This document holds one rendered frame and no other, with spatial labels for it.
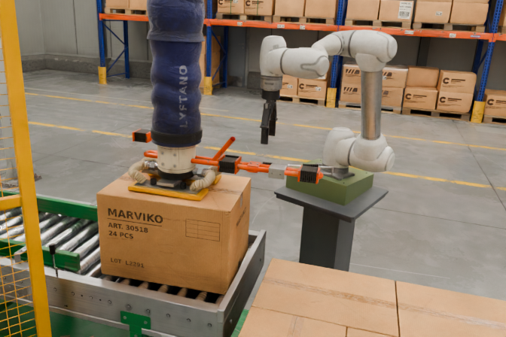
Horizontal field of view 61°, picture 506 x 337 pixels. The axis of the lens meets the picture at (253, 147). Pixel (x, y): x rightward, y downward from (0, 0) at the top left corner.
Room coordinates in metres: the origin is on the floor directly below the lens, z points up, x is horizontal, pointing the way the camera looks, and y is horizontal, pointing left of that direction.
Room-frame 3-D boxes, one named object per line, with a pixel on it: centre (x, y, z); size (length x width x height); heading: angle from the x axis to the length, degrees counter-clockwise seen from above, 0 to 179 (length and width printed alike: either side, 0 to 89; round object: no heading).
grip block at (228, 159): (1.79, 0.10, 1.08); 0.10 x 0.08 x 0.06; 167
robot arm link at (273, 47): (1.74, -0.07, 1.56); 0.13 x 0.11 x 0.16; 51
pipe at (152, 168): (1.84, 0.34, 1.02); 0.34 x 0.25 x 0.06; 77
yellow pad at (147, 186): (1.75, 0.36, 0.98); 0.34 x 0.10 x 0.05; 77
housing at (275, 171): (1.74, -0.11, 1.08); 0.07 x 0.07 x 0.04; 77
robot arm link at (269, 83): (1.75, -0.06, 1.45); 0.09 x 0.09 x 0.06
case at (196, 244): (1.84, 0.33, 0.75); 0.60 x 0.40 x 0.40; 79
